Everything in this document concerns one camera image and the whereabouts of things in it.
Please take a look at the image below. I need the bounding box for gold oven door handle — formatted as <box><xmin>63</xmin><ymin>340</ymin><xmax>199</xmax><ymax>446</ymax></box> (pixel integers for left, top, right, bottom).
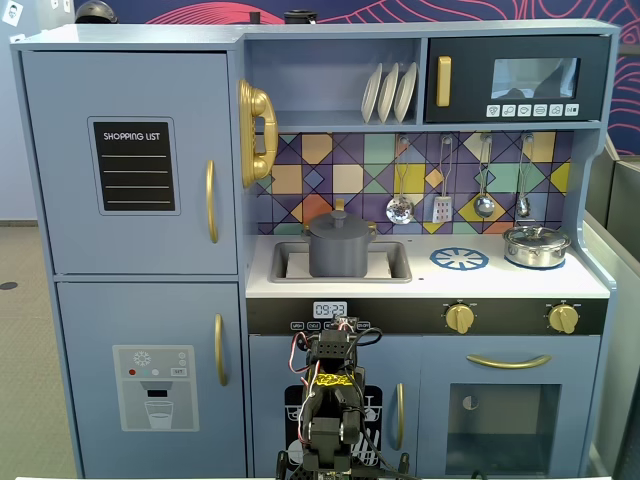
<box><xmin>466</xmin><ymin>353</ymin><xmax>553</xmax><ymax>370</ymax></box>

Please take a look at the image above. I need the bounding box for gold toy telephone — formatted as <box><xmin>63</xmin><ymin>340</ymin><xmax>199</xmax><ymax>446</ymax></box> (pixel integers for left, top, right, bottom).
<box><xmin>237</xmin><ymin>78</ymin><xmax>279</xmax><ymax>189</ymax></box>

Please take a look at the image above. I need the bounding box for blue oven door with window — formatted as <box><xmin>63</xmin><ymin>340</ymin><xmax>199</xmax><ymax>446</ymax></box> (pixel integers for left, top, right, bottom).
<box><xmin>419</xmin><ymin>335</ymin><xmax>601</xmax><ymax>479</ymax></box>

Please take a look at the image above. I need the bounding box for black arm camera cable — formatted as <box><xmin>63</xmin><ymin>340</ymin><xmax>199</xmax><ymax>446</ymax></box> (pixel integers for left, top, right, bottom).
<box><xmin>347</xmin><ymin>327</ymin><xmax>406</xmax><ymax>476</ymax></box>

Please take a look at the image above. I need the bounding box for gray ice dispenser panel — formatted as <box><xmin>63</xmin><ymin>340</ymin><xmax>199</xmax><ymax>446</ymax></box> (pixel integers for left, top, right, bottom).
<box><xmin>111</xmin><ymin>344</ymin><xmax>200</xmax><ymax>433</ymax></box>

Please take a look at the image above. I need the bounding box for small metal hanging spoon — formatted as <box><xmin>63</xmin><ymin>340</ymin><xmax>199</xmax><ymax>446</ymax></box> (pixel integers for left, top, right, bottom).
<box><xmin>515</xmin><ymin>132</ymin><xmax>534</xmax><ymax>219</ymax></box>

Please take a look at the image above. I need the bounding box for black shopping list board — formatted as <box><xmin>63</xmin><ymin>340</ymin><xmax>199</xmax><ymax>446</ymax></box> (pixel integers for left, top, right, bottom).
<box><xmin>87</xmin><ymin>116</ymin><xmax>182</xmax><ymax>217</ymax></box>

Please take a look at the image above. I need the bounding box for blue wooden toy kitchen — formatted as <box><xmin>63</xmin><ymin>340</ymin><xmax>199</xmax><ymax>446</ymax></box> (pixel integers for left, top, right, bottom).
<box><xmin>9</xmin><ymin>18</ymin><xmax>621</xmax><ymax>479</ymax></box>

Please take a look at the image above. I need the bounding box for metal skimmer spoon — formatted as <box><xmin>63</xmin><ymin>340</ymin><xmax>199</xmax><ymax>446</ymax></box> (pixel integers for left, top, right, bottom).
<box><xmin>384</xmin><ymin>135</ymin><xmax>416</xmax><ymax>226</ymax></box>

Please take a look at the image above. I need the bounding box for blue dishwasher door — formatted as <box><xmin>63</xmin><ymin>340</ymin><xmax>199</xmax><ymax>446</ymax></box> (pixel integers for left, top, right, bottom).
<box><xmin>248</xmin><ymin>334</ymin><xmax>422</xmax><ymax>479</ymax></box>

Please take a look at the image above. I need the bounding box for metal ladle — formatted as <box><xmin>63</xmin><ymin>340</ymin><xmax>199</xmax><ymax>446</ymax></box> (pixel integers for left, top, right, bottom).
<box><xmin>473</xmin><ymin>133</ymin><xmax>497</xmax><ymax>219</ymax></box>

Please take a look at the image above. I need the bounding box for blue freezer door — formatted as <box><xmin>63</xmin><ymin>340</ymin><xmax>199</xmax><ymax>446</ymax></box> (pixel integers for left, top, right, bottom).
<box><xmin>55</xmin><ymin>281</ymin><xmax>249</xmax><ymax>479</ymax></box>

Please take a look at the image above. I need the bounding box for gray plastic pot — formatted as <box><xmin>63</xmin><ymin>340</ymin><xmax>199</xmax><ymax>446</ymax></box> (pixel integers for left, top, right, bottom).
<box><xmin>301</xmin><ymin>225</ymin><xmax>377</xmax><ymax>279</ymax></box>

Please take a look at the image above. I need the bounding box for white toy plate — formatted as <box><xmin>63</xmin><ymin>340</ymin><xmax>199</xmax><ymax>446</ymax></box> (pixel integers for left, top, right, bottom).
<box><xmin>393</xmin><ymin>61</ymin><xmax>418</xmax><ymax>124</ymax></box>
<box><xmin>376</xmin><ymin>62</ymin><xmax>400</xmax><ymax>125</ymax></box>
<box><xmin>360</xmin><ymin>62</ymin><xmax>384</xmax><ymax>125</ymax></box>

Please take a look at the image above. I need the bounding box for black helmet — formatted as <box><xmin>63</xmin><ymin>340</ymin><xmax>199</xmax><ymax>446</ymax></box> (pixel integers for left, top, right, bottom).
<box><xmin>74</xmin><ymin>0</ymin><xmax>119</xmax><ymax>25</ymax></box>

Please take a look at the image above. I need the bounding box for gold dishwasher door handle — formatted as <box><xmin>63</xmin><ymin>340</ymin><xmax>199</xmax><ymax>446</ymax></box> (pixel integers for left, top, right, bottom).
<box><xmin>394</xmin><ymin>382</ymin><xmax>406</xmax><ymax>451</ymax></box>

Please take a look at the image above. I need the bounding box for gray pot lid with knob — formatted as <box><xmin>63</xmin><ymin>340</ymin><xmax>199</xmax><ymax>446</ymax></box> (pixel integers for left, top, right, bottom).
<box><xmin>305</xmin><ymin>209</ymin><xmax>371</xmax><ymax>237</ymax></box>

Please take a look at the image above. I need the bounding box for gold stove knob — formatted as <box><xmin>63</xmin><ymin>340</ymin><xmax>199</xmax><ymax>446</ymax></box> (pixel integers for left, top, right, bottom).
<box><xmin>547</xmin><ymin>303</ymin><xmax>580</xmax><ymax>335</ymax></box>
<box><xmin>444</xmin><ymin>303</ymin><xmax>476</xmax><ymax>335</ymax></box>

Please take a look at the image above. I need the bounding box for gold fridge door handle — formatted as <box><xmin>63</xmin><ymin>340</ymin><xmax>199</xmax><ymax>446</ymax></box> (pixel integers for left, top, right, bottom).
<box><xmin>204</xmin><ymin>159</ymin><xmax>220</xmax><ymax>245</ymax></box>

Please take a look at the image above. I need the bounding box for gray toy sink basin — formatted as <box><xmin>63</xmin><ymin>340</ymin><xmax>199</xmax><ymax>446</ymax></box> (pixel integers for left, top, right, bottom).
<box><xmin>269</xmin><ymin>240</ymin><xmax>414</xmax><ymax>285</ymax></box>

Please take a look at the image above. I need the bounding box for gold freezer door handle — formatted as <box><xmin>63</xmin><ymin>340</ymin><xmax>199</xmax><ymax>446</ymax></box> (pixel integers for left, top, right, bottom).
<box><xmin>213</xmin><ymin>313</ymin><xmax>229</xmax><ymax>387</ymax></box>

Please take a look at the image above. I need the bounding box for black toy microwave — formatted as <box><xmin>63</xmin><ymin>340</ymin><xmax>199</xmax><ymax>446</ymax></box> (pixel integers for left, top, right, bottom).
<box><xmin>423</xmin><ymin>34</ymin><xmax>612</xmax><ymax>124</ymax></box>

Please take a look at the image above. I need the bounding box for metal slotted spatula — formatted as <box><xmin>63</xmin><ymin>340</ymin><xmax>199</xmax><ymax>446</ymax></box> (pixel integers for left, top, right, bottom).
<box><xmin>431</xmin><ymin>135</ymin><xmax>455</xmax><ymax>224</ymax></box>

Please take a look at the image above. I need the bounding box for gold microwave handle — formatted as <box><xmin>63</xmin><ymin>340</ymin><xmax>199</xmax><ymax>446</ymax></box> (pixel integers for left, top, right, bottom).
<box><xmin>435</xmin><ymin>55</ymin><xmax>453</xmax><ymax>108</ymax></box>

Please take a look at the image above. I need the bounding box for blue fridge door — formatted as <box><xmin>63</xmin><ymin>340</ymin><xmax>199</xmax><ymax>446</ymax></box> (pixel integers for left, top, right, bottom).
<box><xmin>20</xmin><ymin>49</ymin><xmax>239</xmax><ymax>276</ymax></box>

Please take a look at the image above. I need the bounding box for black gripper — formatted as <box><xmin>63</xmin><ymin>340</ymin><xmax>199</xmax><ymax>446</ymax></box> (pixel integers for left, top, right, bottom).
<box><xmin>318</xmin><ymin>324</ymin><xmax>359</xmax><ymax>344</ymax></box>

